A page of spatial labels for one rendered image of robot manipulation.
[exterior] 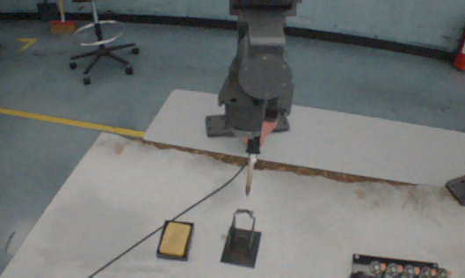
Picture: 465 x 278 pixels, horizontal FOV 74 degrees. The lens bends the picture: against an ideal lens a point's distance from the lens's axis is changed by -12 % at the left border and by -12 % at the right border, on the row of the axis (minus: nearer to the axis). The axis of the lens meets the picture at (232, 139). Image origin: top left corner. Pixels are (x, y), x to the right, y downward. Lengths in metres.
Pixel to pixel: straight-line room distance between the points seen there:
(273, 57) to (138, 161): 0.50
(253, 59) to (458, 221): 0.57
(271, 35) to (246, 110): 0.09
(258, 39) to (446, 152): 0.68
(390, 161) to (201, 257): 0.47
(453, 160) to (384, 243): 0.33
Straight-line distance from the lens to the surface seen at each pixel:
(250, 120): 0.39
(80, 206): 0.74
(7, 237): 1.83
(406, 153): 0.88
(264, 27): 0.38
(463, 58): 3.23
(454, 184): 0.85
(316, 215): 0.68
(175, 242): 0.62
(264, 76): 0.37
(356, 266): 0.63
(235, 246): 0.62
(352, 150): 0.83
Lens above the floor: 1.29
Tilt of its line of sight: 41 degrees down
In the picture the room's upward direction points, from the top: straight up
